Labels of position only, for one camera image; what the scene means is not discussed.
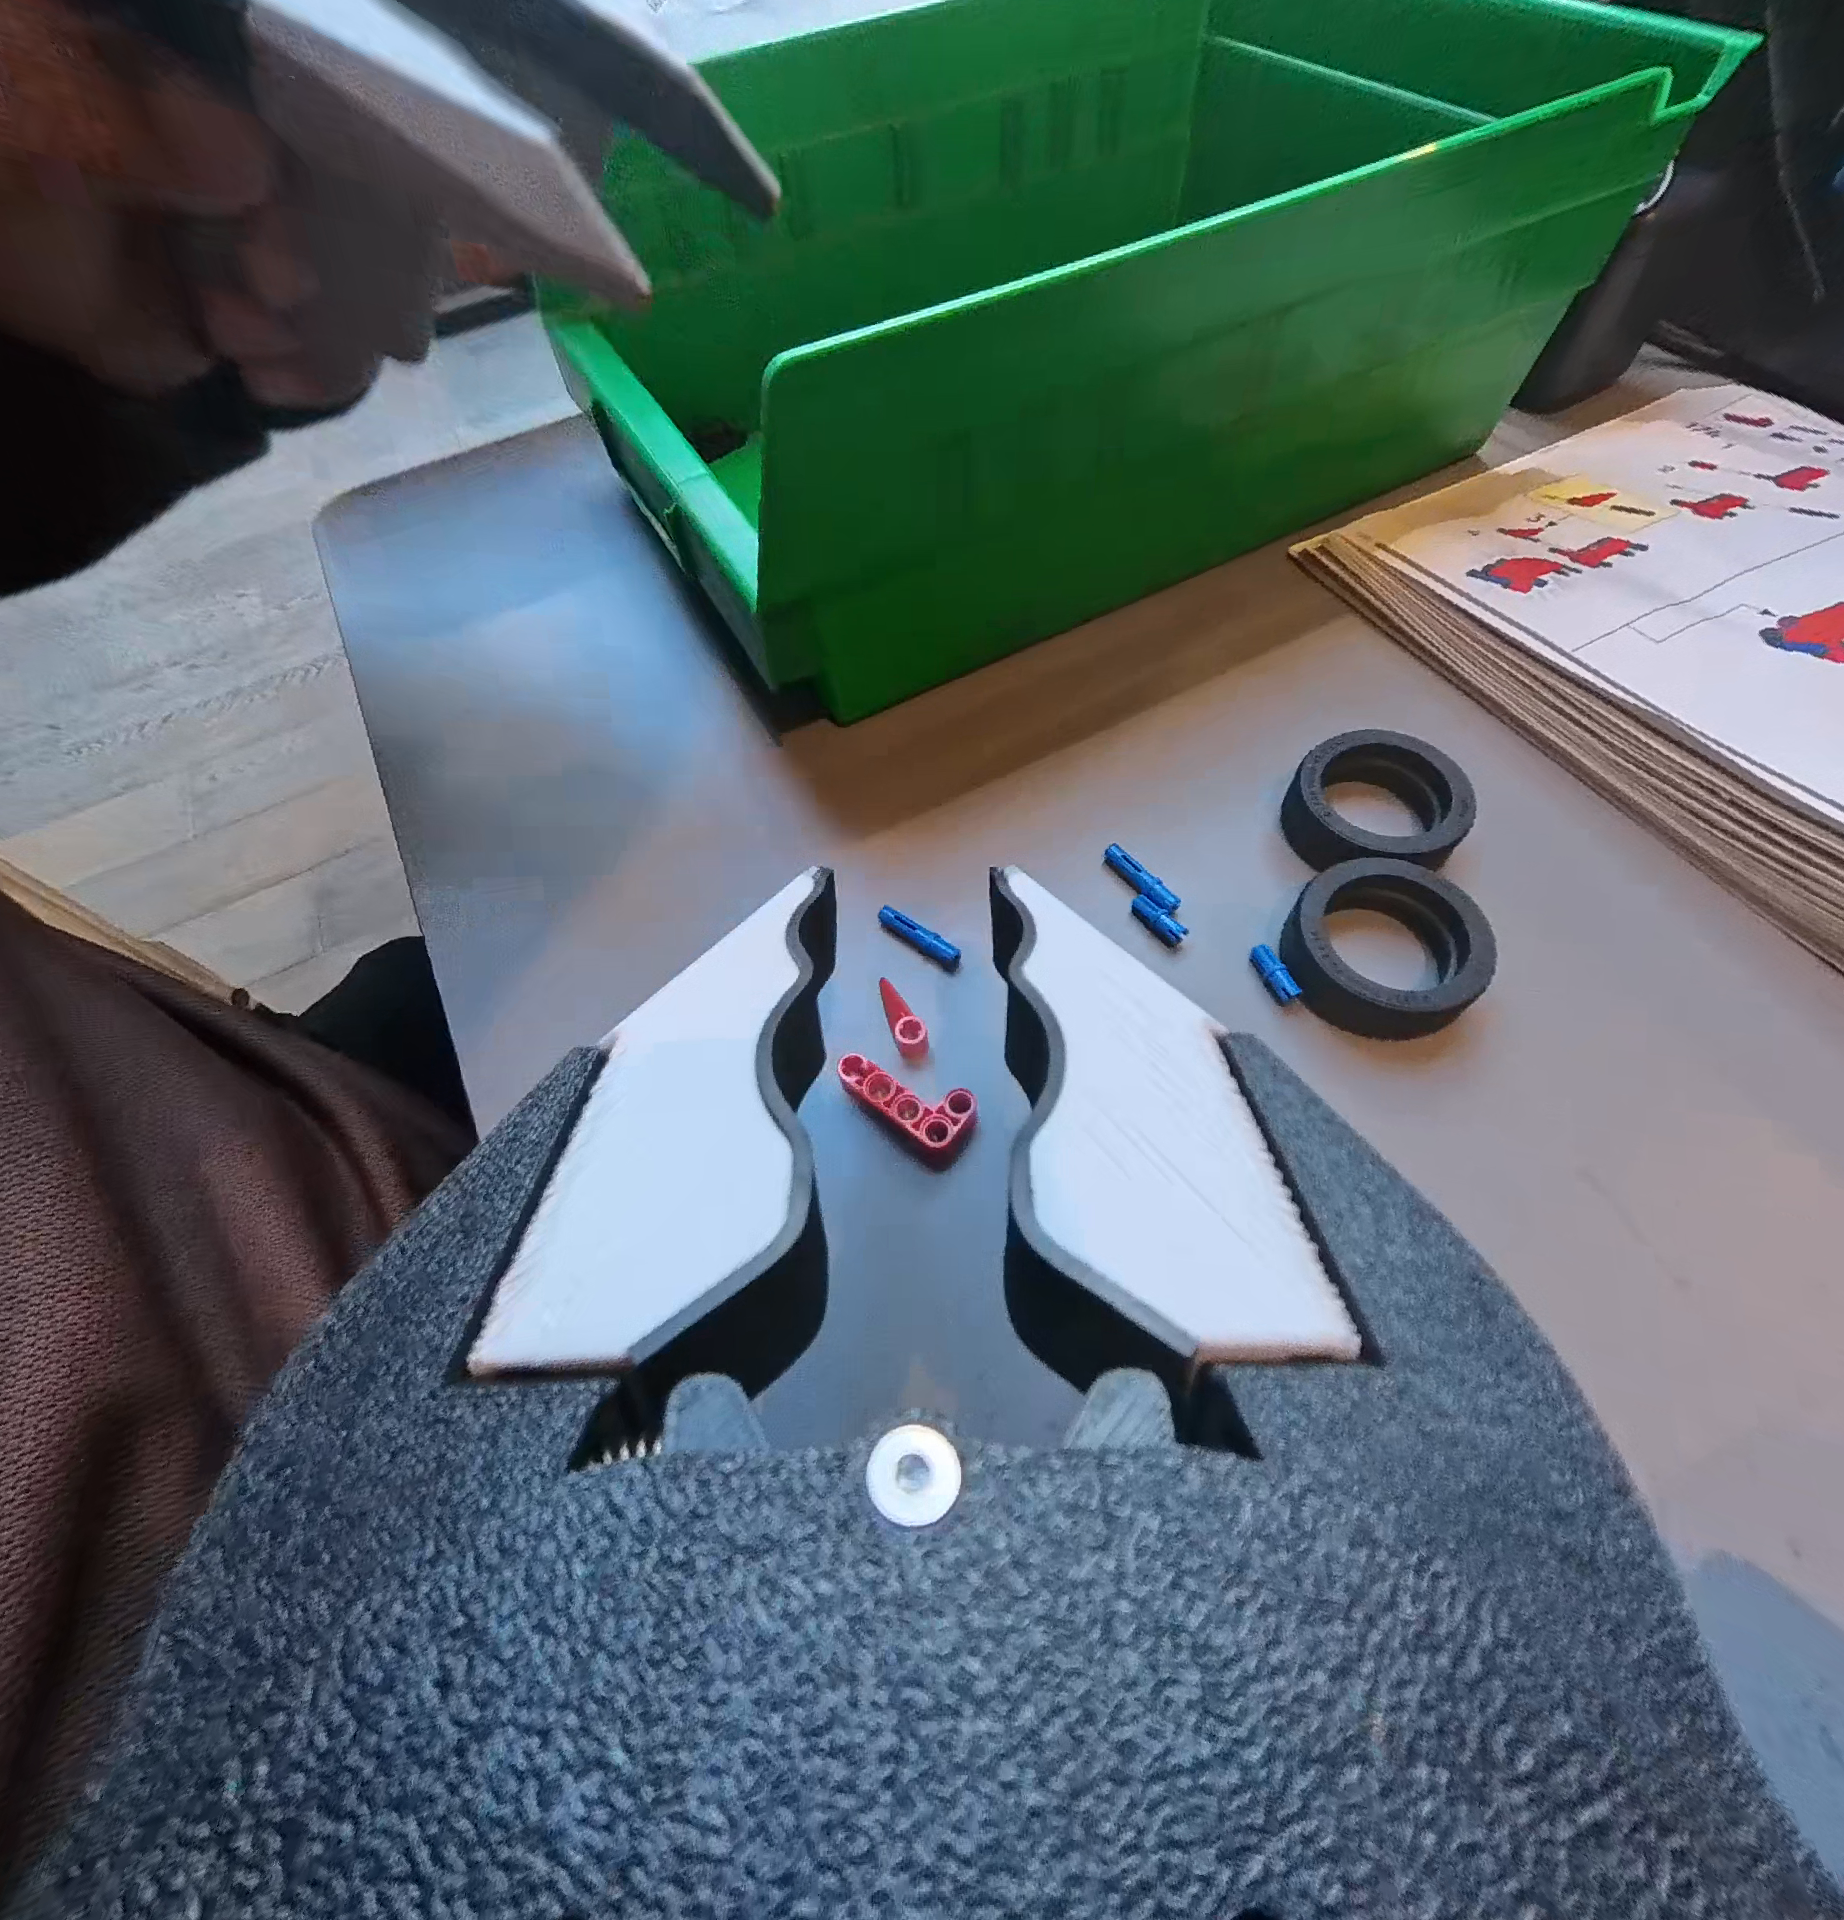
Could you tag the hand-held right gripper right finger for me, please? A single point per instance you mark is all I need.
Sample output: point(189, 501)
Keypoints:
point(1162, 1170)

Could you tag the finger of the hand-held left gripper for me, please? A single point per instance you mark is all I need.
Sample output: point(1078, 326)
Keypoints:
point(412, 105)
point(637, 75)

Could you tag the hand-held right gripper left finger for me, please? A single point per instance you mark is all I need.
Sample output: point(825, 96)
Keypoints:
point(637, 1201)

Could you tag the blue connector pin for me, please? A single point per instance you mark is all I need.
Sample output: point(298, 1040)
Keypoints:
point(1272, 972)
point(1139, 875)
point(917, 935)
point(1160, 920)

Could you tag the red angled beam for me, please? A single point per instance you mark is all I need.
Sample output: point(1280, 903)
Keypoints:
point(881, 1091)

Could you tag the red cone piece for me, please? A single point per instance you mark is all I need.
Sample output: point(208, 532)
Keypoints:
point(905, 1020)

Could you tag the green plastic bin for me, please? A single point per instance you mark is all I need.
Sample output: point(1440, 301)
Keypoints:
point(1162, 450)

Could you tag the person's left forearm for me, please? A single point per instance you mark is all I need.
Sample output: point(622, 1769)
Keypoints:
point(51, 450)

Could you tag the grey desk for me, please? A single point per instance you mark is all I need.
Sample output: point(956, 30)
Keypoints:
point(1614, 1201)

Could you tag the person's left hand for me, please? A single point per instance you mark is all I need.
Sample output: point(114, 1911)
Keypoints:
point(292, 285)

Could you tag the black rubber toy tire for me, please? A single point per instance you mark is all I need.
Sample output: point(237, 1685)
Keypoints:
point(1305, 826)
point(1320, 982)

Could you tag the person's black pants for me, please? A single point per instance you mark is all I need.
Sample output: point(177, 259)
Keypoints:
point(397, 1035)

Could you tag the person's brown sweater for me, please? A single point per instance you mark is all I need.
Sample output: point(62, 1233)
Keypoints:
point(141, 1350)

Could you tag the open instruction booklet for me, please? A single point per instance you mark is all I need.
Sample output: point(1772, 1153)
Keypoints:
point(1688, 600)

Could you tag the dark rounded object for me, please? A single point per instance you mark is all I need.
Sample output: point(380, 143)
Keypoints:
point(1589, 315)

